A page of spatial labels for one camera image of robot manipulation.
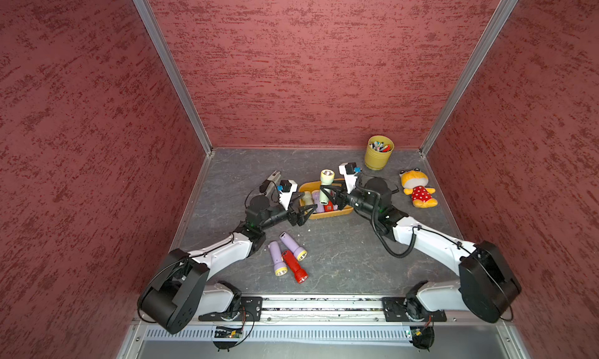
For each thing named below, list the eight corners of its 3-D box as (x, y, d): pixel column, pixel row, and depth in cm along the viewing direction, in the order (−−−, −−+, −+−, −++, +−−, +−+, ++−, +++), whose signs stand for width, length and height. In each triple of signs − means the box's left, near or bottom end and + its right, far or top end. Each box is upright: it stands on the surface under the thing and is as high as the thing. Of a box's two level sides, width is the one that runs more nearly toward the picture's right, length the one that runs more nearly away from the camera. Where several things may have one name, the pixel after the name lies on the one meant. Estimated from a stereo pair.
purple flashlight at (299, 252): (276, 240, 91) (275, 237, 88) (283, 233, 93) (283, 230, 90) (300, 262, 85) (300, 260, 83) (307, 254, 87) (307, 251, 85)
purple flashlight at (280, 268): (276, 278, 82) (275, 276, 79) (266, 247, 89) (265, 243, 87) (288, 273, 83) (288, 270, 81) (277, 242, 90) (277, 239, 88)
